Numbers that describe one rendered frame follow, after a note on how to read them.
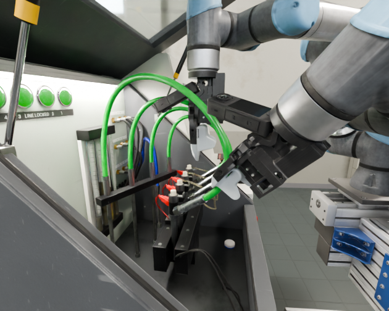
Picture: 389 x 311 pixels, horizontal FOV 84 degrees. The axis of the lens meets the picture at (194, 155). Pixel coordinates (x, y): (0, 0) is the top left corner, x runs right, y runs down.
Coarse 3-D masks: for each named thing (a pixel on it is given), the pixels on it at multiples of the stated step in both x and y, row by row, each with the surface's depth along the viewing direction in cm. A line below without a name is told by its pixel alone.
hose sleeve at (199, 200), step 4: (200, 196) 45; (192, 200) 47; (196, 200) 46; (200, 200) 45; (204, 200) 45; (184, 204) 48; (188, 204) 47; (192, 204) 47; (196, 204) 46; (200, 204) 46; (180, 208) 49; (184, 208) 48; (188, 208) 47; (192, 208) 47; (180, 212) 49
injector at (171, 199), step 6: (174, 198) 59; (174, 204) 60; (174, 216) 61; (180, 216) 61; (174, 222) 62; (174, 228) 62; (174, 234) 63; (174, 240) 63; (174, 246) 64; (174, 252) 64; (174, 258) 65
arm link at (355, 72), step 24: (384, 0) 17; (360, 24) 18; (384, 24) 17; (336, 48) 20; (360, 48) 18; (384, 48) 17; (312, 72) 22; (336, 72) 20; (360, 72) 19; (384, 72) 18; (312, 96) 22; (336, 96) 21; (360, 96) 20; (384, 96) 20
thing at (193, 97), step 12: (120, 84) 50; (168, 84) 44; (180, 84) 42; (192, 96) 41; (108, 108) 55; (204, 108) 40; (108, 120) 57; (216, 120) 40; (216, 132) 40; (228, 144) 40; (228, 156) 40; (216, 192) 43
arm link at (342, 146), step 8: (304, 40) 72; (304, 48) 73; (312, 48) 71; (320, 48) 69; (304, 56) 75; (312, 56) 73; (344, 128) 84; (336, 136) 86; (344, 136) 85; (352, 136) 84; (336, 144) 88; (344, 144) 86; (336, 152) 91; (344, 152) 88
